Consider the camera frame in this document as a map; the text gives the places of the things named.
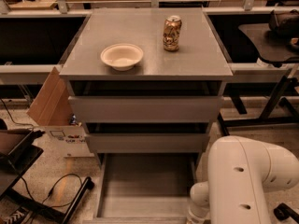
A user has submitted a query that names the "grey bottom drawer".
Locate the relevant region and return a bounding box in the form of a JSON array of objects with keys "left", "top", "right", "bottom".
[{"left": 83, "top": 153, "right": 196, "bottom": 224}]

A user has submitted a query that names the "grey drawer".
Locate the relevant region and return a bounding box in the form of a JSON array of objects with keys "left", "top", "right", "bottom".
[
  {"left": 83, "top": 153, "right": 196, "bottom": 224},
  {"left": 86, "top": 133, "right": 209, "bottom": 153},
  {"left": 68, "top": 96, "right": 221, "bottom": 123}
]

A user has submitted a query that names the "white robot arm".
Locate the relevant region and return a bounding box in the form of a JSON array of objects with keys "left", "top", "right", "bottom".
[{"left": 187, "top": 135, "right": 299, "bottom": 224}]

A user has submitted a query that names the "grey drawer cabinet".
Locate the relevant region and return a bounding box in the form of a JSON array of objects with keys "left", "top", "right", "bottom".
[{"left": 59, "top": 7, "right": 234, "bottom": 170}]

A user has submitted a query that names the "grey top drawer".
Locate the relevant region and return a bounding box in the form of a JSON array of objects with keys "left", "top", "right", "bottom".
[{"left": 68, "top": 96, "right": 221, "bottom": 123}]

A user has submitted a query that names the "grey middle drawer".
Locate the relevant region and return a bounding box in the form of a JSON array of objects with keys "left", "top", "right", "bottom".
[{"left": 86, "top": 133, "right": 209, "bottom": 153}]

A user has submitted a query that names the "white paper bowl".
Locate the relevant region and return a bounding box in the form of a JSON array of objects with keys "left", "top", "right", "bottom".
[{"left": 100, "top": 43, "right": 144, "bottom": 71}]

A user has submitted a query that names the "crushed gold soda can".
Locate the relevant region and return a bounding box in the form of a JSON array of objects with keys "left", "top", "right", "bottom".
[{"left": 163, "top": 15, "right": 182, "bottom": 51}]

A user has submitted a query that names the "cardboard box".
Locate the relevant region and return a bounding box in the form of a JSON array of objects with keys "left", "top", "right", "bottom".
[{"left": 27, "top": 68, "right": 93, "bottom": 158}]

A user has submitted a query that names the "black stand left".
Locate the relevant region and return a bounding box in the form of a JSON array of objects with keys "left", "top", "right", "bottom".
[{"left": 0, "top": 119, "right": 94, "bottom": 224}]

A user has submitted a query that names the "black chair right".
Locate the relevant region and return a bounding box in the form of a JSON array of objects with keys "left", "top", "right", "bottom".
[{"left": 238, "top": 9, "right": 299, "bottom": 67}]

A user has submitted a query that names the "black table leg right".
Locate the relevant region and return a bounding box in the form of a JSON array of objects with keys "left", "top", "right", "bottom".
[{"left": 218, "top": 76, "right": 299, "bottom": 136}]

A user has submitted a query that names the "black caster bottom right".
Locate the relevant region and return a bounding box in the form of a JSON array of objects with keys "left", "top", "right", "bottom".
[{"left": 274, "top": 203, "right": 299, "bottom": 224}]

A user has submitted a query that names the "black white sneaker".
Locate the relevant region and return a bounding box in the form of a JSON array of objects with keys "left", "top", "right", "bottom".
[{"left": 0, "top": 208, "right": 28, "bottom": 224}]

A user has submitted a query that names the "black floor cable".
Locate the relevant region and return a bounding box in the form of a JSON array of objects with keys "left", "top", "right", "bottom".
[{"left": 18, "top": 173, "right": 83, "bottom": 224}]

